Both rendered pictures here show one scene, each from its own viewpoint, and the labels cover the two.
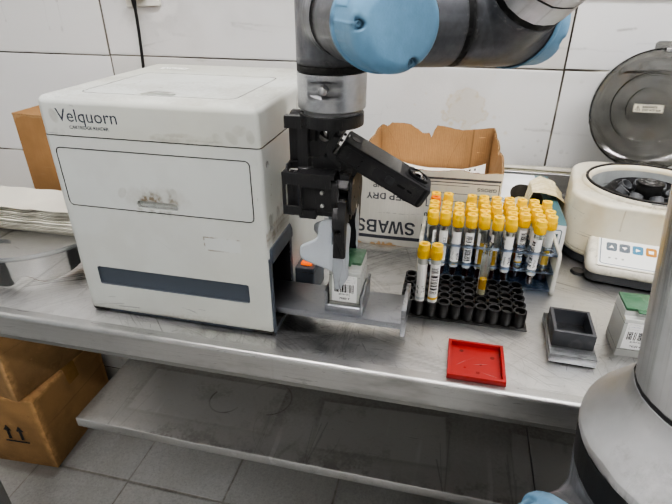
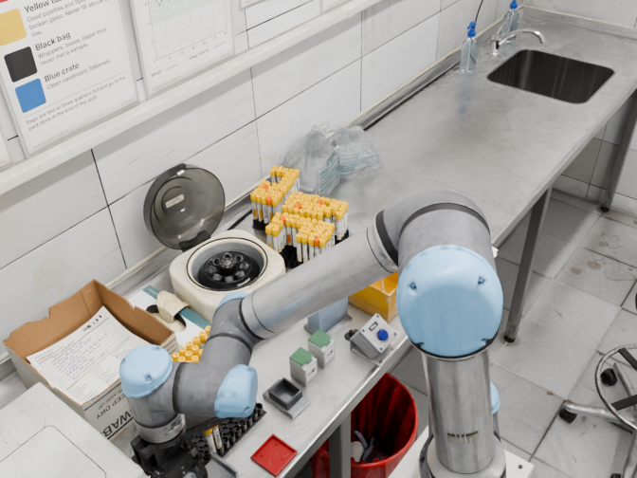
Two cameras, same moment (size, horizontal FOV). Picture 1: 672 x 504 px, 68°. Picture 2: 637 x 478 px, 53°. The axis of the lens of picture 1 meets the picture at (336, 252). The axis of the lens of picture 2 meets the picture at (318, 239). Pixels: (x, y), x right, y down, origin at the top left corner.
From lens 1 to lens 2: 85 cm
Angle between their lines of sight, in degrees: 53
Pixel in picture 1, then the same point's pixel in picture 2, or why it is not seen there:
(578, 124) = (134, 230)
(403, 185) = (214, 420)
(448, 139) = (63, 310)
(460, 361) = (268, 462)
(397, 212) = (121, 408)
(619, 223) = not seen: hidden behind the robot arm
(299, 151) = (158, 461)
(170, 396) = not seen: outside the picture
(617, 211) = not seen: hidden behind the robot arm
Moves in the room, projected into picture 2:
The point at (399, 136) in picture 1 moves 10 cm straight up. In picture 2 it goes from (23, 338) to (8, 304)
